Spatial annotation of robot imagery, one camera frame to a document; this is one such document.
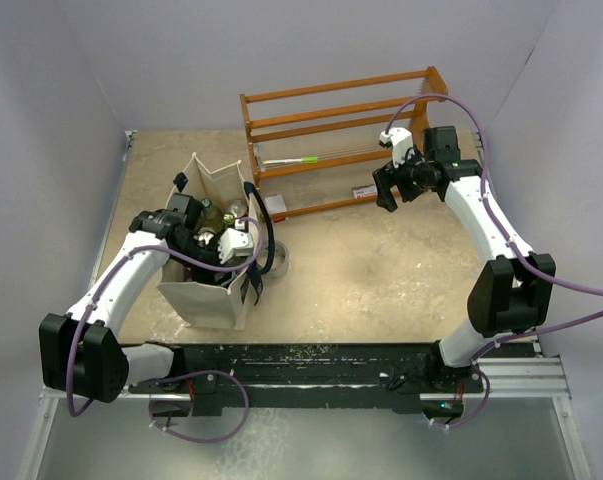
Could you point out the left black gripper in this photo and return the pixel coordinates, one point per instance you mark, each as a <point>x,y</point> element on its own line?
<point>207,276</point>

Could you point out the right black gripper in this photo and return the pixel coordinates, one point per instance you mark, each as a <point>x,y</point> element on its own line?
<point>386,176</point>

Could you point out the red cola can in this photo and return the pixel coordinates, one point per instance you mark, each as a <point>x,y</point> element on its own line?
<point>205,236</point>
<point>238,209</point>

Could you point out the clear glass bottle green cap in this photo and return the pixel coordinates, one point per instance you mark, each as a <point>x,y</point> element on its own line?
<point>213,216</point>

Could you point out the beige canvas tote bag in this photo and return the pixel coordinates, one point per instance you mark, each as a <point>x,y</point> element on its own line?
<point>189,289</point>

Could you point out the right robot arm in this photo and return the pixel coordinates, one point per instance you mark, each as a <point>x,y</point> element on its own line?
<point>512,293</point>

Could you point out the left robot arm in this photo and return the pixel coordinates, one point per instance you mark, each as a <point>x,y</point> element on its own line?
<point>80,352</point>

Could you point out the small red white packet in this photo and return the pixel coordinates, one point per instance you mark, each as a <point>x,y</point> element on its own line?
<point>364,191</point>

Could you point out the orange wooden shelf rack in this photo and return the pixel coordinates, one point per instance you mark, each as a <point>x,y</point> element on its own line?
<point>337,122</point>

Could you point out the green and white pen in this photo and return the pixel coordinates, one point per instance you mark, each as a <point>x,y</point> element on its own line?
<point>298,160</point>

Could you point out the white card on shelf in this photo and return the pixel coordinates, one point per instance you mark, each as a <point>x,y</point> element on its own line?
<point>275,204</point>

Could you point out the clear tape roll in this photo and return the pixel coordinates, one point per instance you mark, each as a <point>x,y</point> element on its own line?
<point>280,262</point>

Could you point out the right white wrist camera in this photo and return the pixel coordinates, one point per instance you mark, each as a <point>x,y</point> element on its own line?
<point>400,141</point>

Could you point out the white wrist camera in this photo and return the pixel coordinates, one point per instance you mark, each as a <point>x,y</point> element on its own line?
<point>400,141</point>
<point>235,242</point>

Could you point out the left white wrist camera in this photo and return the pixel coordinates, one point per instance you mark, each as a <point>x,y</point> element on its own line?
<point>235,242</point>

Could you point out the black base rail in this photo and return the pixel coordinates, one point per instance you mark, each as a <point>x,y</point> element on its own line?
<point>390,376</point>

